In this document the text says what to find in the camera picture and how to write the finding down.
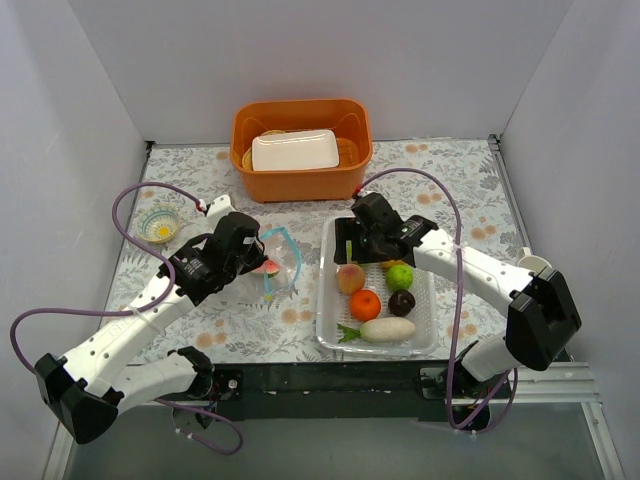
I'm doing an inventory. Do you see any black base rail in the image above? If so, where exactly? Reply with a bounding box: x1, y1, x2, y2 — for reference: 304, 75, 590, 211
169, 357, 516, 421

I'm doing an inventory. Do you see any white plastic basket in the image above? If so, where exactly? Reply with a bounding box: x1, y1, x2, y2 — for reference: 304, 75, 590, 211
315, 215, 438, 357

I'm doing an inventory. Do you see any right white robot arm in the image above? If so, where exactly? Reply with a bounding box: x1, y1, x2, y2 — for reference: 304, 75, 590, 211
334, 193, 582, 398

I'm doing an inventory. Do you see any floral table mat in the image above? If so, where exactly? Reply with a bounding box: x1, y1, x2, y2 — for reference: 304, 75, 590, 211
125, 140, 523, 364

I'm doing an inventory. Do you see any patterned small bowl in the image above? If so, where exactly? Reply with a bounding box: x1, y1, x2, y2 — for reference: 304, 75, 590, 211
136, 205, 181, 243

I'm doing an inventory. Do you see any yellow plate in tub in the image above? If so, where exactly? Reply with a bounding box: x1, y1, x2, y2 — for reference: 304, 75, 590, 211
241, 130, 283, 171

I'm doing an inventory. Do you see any green lime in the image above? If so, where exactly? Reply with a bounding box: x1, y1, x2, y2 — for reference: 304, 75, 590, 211
385, 264, 414, 292

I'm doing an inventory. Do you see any white radish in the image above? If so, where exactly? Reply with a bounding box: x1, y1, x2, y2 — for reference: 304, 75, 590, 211
337, 317, 416, 343

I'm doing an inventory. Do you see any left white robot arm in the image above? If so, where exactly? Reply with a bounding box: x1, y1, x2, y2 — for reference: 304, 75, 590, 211
35, 211, 267, 444

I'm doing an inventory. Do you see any white cup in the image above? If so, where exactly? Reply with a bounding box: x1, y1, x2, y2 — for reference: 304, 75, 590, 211
516, 247, 551, 274

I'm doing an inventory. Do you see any dark purple mangosteen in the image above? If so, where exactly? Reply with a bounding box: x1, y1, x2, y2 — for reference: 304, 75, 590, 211
387, 289, 416, 317

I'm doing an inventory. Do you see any green apple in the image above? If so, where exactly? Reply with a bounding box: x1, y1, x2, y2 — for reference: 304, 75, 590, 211
345, 240, 353, 263

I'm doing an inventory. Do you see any peach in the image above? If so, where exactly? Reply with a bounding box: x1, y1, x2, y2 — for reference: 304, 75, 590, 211
336, 264, 366, 295

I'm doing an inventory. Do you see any watermelon slice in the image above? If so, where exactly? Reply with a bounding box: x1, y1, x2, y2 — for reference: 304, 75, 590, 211
251, 259, 280, 278

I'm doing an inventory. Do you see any orange tangerine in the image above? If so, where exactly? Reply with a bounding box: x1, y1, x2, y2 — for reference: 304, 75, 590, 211
349, 289, 381, 322

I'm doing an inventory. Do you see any orange plastic tub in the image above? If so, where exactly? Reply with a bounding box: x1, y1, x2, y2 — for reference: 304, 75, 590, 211
230, 98, 373, 203

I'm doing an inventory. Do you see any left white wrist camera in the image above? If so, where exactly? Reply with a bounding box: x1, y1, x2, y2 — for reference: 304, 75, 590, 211
205, 194, 235, 220

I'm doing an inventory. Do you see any yellow mango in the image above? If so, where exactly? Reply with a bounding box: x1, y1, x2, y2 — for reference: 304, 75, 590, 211
380, 260, 405, 270

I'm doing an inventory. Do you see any clear zip top bag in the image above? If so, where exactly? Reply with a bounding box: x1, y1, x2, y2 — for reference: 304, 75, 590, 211
218, 227, 302, 305

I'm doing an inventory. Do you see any white rectangular dish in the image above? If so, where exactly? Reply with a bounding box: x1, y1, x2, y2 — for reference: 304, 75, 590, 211
250, 129, 339, 172

